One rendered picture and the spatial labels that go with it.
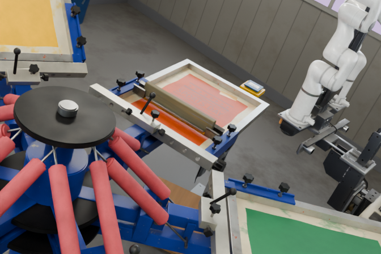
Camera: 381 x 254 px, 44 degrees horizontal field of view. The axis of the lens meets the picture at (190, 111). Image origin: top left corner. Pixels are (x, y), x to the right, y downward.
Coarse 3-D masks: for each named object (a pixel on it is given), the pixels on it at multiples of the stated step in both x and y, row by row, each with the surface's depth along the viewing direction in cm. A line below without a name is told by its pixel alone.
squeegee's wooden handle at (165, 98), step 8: (144, 88) 233; (152, 88) 231; (160, 88) 231; (160, 96) 230; (168, 96) 228; (168, 104) 229; (176, 104) 227; (184, 104) 225; (176, 112) 228; (184, 112) 226; (192, 112) 224; (200, 112) 223; (192, 120) 225; (200, 120) 223; (208, 120) 221
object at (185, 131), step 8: (224, 96) 268; (232, 104) 264; (240, 104) 267; (232, 112) 256; (240, 112) 259; (176, 120) 231; (224, 120) 246; (176, 128) 225; (184, 128) 227; (192, 128) 229; (184, 136) 221; (192, 136) 223; (200, 136) 226; (200, 144) 220
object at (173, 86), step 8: (184, 80) 270; (192, 80) 273; (200, 80) 277; (168, 88) 256; (176, 88) 258; (208, 88) 271; (216, 88) 274; (136, 104) 232; (144, 104) 234; (152, 104) 236; (144, 112) 228; (160, 112) 232; (160, 120) 226; (168, 120) 229
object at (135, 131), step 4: (136, 124) 201; (128, 128) 197; (132, 128) 198; (136, 128) 199; (140, 128) 200; (128, 132) 195; (132, 132) 196; (136, 132) 197; (140, 132) 197; (144, 132) 199; (148, 132) 203; (132, 136) 193; (136, 136) 194; (140, 136) 198
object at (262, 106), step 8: (176, 64) 276; (184, 64) 280; (192, 64) 283; (160, 72) 261; (168, 72) 264; (176, 72) 274; (200, 72) 282; (208, 72) 281; (152, 80) 250; (160, 80) 260; (216, 80) 278; (224, 80) 278; (232, 88) 275; (240, 88) 276; (120, 96) 228; (128, 96) 236; (240, 96) 274; (248, 96) 271; (256, 104) 270; (264, 104) 268; (256, 112) 257; (248, 120) 246; (240, 128) 237
